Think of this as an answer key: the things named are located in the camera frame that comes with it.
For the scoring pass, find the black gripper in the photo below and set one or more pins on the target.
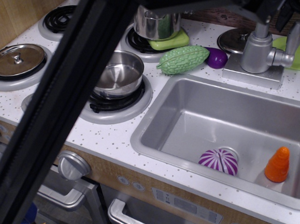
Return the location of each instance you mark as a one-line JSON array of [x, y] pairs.
[[286, 13]]

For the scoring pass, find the silver faucet lever handle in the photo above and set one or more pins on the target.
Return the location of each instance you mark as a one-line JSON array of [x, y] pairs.
[[285, 58]]

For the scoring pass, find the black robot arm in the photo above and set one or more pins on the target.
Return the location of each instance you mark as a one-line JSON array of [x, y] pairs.
[[86, 47]]

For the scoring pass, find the silver toy faucet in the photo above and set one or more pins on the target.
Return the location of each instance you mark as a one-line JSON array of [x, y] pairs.
[[251, 66]]

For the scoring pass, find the steel lid behind faucet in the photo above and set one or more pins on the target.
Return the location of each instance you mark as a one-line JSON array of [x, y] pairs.
[[234, 40]]

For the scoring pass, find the purple eggplant toy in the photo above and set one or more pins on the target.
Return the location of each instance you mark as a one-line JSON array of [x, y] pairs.
[[217, 58]]

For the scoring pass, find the green sponge toy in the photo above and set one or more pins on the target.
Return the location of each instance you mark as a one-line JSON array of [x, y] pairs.
[[180, 40]]

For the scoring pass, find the green bitter melon toy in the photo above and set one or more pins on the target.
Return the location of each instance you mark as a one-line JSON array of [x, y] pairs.
[[182, 59]]

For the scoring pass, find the tall steel pot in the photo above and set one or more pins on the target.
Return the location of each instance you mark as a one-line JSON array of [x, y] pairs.
[[149, 25]]

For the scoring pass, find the silver toy sink basin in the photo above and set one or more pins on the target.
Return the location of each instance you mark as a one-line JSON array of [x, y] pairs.
[[192, 115]]

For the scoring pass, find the orange carrot toy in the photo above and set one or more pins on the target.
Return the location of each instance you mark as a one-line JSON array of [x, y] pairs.
[[277, 168]]

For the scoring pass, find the back right stove burner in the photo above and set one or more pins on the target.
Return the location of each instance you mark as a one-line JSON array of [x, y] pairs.
[[138, 45]]

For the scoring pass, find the stove burner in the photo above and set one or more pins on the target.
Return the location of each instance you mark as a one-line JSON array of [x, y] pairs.
[[53, 25], [138, 45], [100, 110], [27, 79]]

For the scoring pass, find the purple striped onion toy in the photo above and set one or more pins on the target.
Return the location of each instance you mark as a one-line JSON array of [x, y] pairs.
[[220, 159]]

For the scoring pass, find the steel saucepan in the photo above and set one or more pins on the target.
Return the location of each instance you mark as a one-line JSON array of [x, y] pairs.
[[121, 77]]

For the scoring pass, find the front right stove burner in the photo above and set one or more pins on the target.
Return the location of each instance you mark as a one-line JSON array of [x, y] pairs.
[[100, 110]]

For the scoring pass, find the back left stove burner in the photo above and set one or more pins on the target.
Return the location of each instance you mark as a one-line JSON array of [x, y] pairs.
[[53, 25]]

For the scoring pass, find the silver oven knob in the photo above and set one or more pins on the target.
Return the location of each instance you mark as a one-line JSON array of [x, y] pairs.
[[71, 166]]

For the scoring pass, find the steel lid on burner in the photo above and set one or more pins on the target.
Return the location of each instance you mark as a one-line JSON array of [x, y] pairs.
[[20, 59]]

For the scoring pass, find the front left stove burner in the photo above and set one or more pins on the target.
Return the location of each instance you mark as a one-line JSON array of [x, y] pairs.
[[27, 79]]

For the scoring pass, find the blue object on floor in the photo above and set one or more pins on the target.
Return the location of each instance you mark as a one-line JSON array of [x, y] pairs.
[[30, 215]]

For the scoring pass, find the silver oven door handle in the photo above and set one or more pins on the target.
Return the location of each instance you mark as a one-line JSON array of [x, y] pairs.
[[69, 196]]

